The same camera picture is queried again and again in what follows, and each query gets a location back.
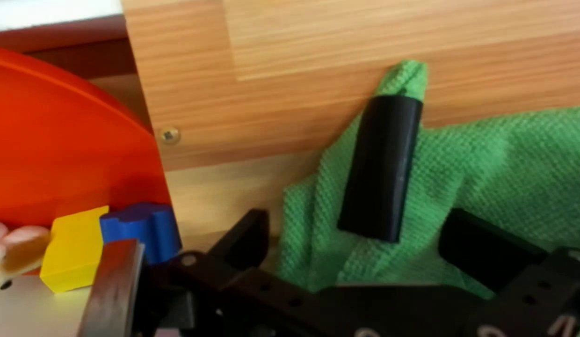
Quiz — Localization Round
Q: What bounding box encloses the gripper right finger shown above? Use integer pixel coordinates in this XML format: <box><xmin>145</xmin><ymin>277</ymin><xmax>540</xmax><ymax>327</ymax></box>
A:
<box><xmin>393</xmin><ymin>97</ymin><xmax>580</xmax><ymax>337</ymax></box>

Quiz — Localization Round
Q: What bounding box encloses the yellow block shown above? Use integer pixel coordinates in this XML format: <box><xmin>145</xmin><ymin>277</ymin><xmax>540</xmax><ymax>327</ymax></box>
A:
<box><xmin>39</xmin><ymin>205</ymin><xmax>110</xmax><ymax>294</ymax></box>

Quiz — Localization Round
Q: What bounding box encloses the light wooden board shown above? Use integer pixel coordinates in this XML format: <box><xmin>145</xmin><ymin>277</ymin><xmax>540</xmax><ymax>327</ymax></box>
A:
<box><xmin>121</xmin><ymin>0</ymin><xmax>580</xmax><ymax>172</ymax></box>

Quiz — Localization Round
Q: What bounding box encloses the silver metal container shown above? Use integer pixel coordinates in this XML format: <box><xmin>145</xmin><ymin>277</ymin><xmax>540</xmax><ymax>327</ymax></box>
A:
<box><xmin>0</xmin><ymin>239</ymin><xmax>146</xmax><ymax>337</ymax></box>

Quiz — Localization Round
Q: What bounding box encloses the orange plastic plate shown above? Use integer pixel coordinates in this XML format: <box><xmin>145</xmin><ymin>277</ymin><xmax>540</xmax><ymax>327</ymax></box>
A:
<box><xmin>0</xmin><ymin>46</ymin><xmax>173</xmax><ymax>231</ymax></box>

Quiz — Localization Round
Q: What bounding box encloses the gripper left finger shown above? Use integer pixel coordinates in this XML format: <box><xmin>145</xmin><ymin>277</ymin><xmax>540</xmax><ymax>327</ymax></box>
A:
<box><xmin>145</xmin><ymin>95</ymin><xmax>412</xmax><ymax>337</ymax></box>

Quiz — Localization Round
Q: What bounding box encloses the pink and white toy food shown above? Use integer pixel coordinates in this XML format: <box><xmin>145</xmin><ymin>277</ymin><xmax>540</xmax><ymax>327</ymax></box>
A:
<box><xmin>0</xmin><ymin>219</ymin><xmax>51</xmax><ymax>290</ymax></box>

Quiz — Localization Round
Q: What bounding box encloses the green towel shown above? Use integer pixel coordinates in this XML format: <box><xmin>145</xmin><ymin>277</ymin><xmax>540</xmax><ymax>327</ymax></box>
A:
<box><xmin>276</xmin><ymin>59</ymin><xmax>580</xmax><ymax>337</ymax></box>

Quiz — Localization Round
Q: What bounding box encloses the blue block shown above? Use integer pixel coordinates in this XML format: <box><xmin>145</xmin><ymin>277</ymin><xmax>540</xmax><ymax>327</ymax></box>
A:
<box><xmin>100</xmin><ymin>202</ymin><xmax>182</xmax><ymax>265</ymax></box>

